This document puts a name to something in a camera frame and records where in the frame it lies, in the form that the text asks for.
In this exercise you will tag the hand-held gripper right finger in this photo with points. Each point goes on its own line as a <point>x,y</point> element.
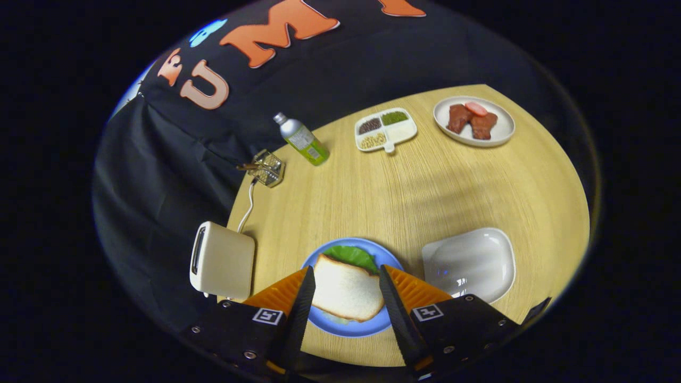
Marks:
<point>396,319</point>

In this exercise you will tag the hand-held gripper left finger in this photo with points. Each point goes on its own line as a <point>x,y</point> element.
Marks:
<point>300,319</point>

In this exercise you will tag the white bread slice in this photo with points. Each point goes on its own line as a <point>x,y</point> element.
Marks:
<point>346,290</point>

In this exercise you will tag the green lettuce leaf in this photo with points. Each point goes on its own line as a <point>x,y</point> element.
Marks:
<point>354,256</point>

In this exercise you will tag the blue round plate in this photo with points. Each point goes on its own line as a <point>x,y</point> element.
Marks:
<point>351,329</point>

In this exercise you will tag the white toaster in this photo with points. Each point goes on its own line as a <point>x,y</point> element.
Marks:
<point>229,260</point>

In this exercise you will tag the white square plate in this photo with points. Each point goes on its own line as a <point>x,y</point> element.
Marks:
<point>468,260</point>

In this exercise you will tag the green labelled silver bottle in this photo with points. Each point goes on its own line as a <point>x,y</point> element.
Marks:
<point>306,143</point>

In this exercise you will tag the pile of pale soybeans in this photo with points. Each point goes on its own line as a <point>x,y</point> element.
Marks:
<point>373,140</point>

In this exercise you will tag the white divided dish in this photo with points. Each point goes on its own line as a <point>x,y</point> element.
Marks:
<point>403,130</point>

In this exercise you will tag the pile of dark red beans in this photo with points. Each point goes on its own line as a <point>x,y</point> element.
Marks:
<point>370,126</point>

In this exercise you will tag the pile of green beans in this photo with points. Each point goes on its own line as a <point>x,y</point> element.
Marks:
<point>395,117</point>

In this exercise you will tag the brown meat piece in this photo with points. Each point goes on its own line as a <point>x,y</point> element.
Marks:
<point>458,118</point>
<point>483,126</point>

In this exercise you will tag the white oval meat plate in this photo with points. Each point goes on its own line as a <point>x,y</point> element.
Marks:
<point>500,133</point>

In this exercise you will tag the pink sausage slice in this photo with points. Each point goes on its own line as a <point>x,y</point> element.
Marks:
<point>476,108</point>

